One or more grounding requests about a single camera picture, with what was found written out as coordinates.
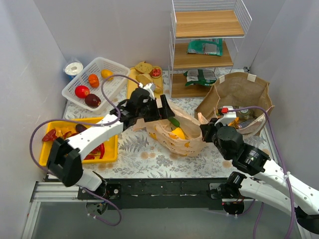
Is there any green chili pepper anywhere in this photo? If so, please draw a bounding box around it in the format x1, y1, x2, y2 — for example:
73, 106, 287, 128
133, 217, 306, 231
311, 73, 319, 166
168, 117, 180, 127

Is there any peach plastic grocery bag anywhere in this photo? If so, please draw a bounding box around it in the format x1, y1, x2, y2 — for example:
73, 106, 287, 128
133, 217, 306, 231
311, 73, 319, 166
133, 102, 206, 157

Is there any orange mango gummy packet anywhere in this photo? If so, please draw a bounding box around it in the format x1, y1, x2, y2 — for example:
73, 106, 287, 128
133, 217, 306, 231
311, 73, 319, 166
228, 117, 240, 126

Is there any yellow bell pepper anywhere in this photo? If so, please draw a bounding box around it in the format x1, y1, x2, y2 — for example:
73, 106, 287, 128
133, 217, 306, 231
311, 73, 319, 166
169, 127, 186, 140

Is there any bread slice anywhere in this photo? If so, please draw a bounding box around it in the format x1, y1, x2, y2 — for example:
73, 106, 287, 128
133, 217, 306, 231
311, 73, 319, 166
136, 74, 153, 86

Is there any clear glass bottle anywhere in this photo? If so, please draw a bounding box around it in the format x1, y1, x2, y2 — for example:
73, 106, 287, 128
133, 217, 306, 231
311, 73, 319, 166
236, 107, 254, 120

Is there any dark red plum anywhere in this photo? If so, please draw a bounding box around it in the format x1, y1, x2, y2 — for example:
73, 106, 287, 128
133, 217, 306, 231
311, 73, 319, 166
85, 94, 101, 108

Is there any brown burlap tote bag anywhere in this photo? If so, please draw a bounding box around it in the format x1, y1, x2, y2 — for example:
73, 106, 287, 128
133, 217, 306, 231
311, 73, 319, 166
194, 72, 275, 122

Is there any red chili pepper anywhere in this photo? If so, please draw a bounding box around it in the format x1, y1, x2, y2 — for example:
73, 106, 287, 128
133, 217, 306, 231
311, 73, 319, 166
84, 143, 105, 160

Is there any purple eggplant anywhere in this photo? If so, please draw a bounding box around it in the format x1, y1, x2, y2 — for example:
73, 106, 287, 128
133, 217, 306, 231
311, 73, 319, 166
75, 124, 87, 133

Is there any teal snack packet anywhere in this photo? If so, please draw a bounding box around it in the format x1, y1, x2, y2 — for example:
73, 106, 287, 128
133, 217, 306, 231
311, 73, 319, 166
187, 38, 223, 56

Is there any silver drink can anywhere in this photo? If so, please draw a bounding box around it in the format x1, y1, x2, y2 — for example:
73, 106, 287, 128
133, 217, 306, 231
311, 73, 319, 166
235, 120, 253, 129

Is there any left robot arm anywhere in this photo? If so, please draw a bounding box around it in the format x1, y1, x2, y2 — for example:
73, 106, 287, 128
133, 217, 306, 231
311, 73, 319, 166
47, 88, 175, 196

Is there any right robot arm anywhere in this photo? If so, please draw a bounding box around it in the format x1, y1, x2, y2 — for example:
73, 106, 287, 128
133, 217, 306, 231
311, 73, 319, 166
200, 122, 319, 234

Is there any yellow bread tray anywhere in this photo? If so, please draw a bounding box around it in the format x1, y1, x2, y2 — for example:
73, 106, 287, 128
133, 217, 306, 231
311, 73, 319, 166
127, 67, 163, 99

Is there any small bread roll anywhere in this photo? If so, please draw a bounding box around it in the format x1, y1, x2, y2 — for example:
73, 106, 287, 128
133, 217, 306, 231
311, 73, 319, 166
154, 85, 162, 94

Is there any round bread loaf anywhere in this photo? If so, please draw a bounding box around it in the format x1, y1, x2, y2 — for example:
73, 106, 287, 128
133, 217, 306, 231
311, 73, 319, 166
135, 61, 153, 74

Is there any yellow mango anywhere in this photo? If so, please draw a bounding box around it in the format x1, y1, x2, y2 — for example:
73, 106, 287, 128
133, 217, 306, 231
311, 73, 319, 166
101, 69, 114, 81

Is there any small orange pumpkin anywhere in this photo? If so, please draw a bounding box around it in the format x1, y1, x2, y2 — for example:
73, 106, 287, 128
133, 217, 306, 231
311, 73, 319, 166
88, 74, 100, 88

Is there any green white snack packet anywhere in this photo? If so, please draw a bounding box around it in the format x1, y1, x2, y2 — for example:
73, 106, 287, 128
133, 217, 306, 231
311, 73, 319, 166
183, 69, 217, 87

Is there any white plastic basket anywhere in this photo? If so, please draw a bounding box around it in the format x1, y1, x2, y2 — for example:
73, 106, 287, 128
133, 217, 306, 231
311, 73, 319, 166
62, 57, 130, 114

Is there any white tape roll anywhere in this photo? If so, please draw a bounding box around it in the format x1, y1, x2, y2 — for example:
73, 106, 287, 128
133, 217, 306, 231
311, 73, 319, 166
64, 62, 84, 80

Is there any yellow vegetable tray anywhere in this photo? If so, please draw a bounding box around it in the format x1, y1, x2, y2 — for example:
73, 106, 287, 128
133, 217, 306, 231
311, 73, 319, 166
38, 117, 118, 166

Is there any red toy lobster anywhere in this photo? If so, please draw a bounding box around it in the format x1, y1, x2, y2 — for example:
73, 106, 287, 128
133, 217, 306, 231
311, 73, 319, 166
42, 127, 78, 142

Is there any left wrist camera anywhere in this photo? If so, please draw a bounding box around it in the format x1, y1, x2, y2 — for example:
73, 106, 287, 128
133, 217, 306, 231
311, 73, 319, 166
143, 83, 156, 100

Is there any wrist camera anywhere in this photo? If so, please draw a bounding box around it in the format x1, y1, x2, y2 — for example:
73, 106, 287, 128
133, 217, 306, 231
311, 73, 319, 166
216, 106, 237, 125
143, 83, 156, 100

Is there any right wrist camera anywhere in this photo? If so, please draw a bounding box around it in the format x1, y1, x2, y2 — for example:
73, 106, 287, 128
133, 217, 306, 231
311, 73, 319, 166
216, 106, 237, 125

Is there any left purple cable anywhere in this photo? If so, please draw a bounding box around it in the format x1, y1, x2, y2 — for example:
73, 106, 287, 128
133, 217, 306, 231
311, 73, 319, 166
29, 74, 144, 227

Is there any white wire shelf rack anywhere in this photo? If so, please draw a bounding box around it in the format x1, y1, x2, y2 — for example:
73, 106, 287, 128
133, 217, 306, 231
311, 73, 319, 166
168, 0, 252, 98

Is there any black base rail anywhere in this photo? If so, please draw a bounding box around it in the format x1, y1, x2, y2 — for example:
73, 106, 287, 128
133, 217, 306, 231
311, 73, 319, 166
32, 174, 300, 212

